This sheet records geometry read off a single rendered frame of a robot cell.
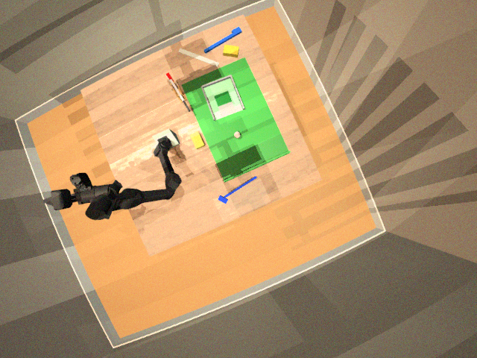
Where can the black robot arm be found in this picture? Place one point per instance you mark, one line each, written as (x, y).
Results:
(103, 204)

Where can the yellow rectangular block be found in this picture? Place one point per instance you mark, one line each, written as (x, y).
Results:
(231, 51)
(197, 140)

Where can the green putting mat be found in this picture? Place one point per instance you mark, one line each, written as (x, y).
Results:
(260, 138)

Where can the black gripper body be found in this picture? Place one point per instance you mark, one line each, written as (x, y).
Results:
(62, 198)

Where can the white flat bar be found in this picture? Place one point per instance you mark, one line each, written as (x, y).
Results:
(201, 58)

